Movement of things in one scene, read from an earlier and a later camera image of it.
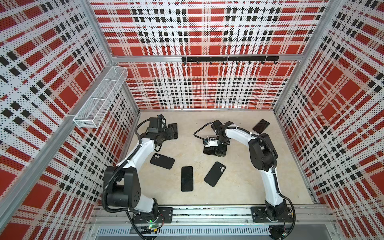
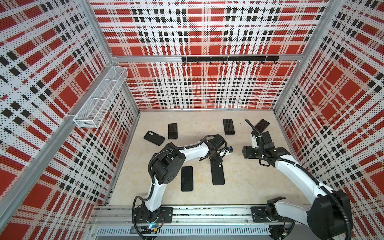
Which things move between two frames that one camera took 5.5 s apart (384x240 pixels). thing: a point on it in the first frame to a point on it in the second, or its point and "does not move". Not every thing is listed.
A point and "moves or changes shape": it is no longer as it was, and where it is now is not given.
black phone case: [215, 173] moves or changes shape
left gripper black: [170, 134] to [218, 160]
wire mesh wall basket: [94, 110] does not move
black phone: [174, 126] does not move
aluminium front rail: [217, 215] does not move
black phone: [187, 178] does not move
